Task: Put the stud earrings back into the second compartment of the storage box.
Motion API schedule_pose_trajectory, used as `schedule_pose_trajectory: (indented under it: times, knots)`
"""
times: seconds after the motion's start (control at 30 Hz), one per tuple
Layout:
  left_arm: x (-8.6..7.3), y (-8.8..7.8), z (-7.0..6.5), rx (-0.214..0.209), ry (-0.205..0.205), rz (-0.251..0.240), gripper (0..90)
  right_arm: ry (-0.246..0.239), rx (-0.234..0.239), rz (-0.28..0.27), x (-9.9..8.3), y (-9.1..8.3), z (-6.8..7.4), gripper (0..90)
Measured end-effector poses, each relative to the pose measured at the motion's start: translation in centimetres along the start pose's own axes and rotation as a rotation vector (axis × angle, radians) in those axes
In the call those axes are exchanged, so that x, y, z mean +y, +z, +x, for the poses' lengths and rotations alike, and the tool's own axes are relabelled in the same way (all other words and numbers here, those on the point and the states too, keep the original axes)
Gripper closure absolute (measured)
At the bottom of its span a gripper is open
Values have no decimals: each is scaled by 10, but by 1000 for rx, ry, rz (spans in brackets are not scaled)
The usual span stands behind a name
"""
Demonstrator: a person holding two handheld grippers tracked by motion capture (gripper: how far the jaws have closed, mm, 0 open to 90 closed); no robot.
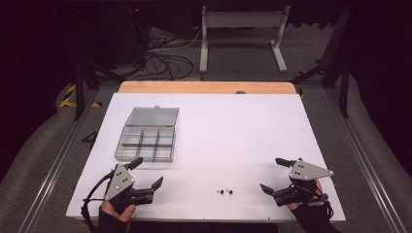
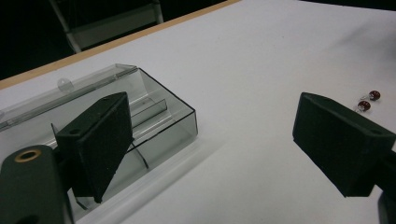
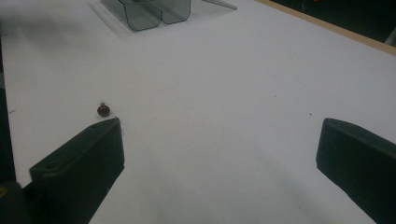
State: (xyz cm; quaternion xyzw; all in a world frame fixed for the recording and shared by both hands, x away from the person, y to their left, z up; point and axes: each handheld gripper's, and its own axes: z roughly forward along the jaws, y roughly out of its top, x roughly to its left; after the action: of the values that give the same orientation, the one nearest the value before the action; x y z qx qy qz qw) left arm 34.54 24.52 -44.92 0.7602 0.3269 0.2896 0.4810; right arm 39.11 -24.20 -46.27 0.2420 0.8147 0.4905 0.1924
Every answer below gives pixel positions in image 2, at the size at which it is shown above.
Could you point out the clear plastic compartment box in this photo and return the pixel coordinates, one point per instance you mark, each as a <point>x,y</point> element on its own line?
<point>162,124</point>

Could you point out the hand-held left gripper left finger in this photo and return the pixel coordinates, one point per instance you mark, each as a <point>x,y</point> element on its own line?
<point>96,146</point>

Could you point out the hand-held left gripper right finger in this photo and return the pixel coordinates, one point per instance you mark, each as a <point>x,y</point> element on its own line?
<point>339,140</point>

